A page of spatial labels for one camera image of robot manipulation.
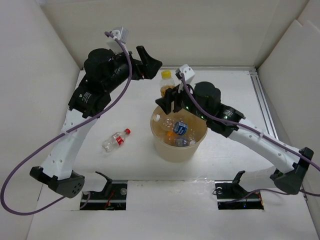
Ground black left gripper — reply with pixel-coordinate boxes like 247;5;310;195
103;45;162;93

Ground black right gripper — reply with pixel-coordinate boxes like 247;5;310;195
156;78;210;121

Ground yellow cap orange bottle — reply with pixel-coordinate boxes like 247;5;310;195
160;70;175;97

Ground small blue label bottle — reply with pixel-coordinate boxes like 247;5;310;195
172;121;189;136

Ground clear unlabeled plastic bottle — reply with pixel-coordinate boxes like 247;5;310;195
152;114;197;142

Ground orange juice bottle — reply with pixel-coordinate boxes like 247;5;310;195
166;131;176;138

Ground blue label clear bottle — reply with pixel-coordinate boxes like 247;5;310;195
174;136;197;147

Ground red cap cola bottle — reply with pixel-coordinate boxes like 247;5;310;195
101;128;131;153

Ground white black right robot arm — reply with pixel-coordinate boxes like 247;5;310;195
155;81;314;197

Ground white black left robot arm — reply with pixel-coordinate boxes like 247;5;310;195
29;45;163;199

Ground beige round bin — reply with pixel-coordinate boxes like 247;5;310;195
150;106;208;163

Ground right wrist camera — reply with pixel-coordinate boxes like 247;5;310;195
175;64;196;87

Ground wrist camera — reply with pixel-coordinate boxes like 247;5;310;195
175;64;196;87
106;26;129;54

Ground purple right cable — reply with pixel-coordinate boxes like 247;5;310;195
181;73;320;203

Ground purple cable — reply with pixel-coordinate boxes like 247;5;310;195
0;31;133;216
181;73;320;203

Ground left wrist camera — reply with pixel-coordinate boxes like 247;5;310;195
106;26;129;54

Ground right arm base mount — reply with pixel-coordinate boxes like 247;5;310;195
212;170;264;210

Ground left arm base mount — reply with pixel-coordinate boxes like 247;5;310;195
79;171;128;211

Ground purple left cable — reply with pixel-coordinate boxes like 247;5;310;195
0;31;133;216

